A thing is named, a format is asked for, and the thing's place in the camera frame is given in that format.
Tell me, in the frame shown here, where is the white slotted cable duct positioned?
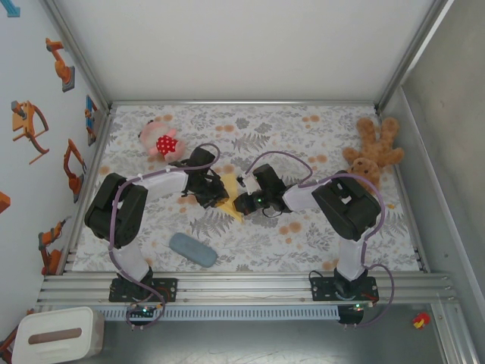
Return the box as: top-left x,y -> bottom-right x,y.
92,306 -> 340,322

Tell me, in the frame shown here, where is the aluminium front rail beam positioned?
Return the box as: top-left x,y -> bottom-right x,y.
36,271 -> 459,305

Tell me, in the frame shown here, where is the floral patterned tablecloth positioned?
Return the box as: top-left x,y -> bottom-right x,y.
71,102 -> 421,273

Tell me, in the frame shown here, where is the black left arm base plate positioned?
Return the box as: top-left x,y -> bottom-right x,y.
108,278 -> 178,303

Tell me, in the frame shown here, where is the white tissue box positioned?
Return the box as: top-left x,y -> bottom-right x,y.
10,306 -> 105,364

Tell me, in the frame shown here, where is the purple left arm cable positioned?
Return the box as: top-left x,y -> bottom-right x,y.
108,143 -> 221,331

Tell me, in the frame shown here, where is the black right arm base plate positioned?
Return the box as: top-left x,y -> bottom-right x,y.
310,276 -> 379,303

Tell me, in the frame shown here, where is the brown teddy bear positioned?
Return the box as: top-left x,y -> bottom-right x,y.
342,116 -> 405,189

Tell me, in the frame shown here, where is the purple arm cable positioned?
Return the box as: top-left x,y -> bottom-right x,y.
108,143 -> 221,331
244,150 -> 397,330

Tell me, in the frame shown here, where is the aluminium side rail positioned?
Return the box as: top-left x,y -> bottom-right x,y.
392,162 -> 431,274
56,108 -> 117,275

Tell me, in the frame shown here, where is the small red yellow toy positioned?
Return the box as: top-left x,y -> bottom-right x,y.
411,312 -> 431,331

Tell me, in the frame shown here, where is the blue wall sticker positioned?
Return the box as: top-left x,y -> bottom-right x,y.
0,0 -> 22,18

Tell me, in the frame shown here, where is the pink plush toy red dress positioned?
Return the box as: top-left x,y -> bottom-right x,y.
138,120 -> 186,164

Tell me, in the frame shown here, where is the aluminium frame post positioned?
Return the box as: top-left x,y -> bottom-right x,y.
39,0 -> 114,115
373,0 -> 458,113

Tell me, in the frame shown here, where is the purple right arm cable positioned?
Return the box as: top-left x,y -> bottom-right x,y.
244,150 -> 397,330

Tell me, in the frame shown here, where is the blue-grey glasses case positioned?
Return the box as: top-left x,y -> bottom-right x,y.
168,232 -> 219,269

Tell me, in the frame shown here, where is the yellow cloth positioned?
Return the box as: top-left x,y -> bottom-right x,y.
217,172 -> 247,224

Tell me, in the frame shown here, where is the aluminium back rail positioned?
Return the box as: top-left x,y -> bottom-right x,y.
109,99 -> 380,108

